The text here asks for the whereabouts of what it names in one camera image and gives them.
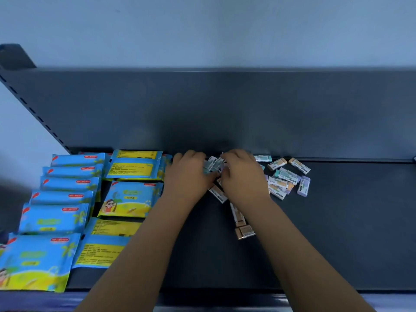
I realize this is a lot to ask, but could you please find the person's right hand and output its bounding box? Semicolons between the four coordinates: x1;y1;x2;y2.
217;148;272;211

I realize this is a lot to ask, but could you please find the person's left hand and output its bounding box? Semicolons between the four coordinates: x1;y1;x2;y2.
164;149;218;205

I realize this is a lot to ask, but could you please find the pile of small erasers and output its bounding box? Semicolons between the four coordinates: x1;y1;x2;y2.
203;154;312;241

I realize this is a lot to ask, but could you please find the person's left forearm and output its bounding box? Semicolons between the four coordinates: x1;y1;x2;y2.
75;191;208;312

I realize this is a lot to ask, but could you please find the person's right forearm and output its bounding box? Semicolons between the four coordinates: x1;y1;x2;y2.
239;198;377;312

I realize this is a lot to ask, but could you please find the stack of blue yellow packets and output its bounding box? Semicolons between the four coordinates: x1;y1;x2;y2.
0;149;173;293

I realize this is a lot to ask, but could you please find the shelf front price rail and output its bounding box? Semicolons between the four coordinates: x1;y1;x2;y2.
0;289;416;312

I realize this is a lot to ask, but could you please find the grey slotted shelf post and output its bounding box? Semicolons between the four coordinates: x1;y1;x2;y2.
0;43;72;155

